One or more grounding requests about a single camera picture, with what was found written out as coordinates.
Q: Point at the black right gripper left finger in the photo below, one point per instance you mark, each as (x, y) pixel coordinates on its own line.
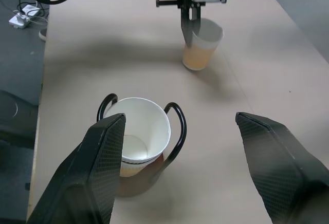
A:
(87, 172)

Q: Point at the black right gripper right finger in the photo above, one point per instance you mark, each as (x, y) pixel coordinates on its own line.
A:
(280, 167)

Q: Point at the translucent plastic cup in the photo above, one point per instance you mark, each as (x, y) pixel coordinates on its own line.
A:
(198, 57)

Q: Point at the orange and white paper cup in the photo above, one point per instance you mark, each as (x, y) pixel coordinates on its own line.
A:
(151, 131)
(133, 169)

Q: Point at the dark shoe with white sole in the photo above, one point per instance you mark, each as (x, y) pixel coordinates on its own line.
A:
(43, 34)

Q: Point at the white power strip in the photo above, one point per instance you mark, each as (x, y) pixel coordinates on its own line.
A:
(19, 21)
(30, 10)

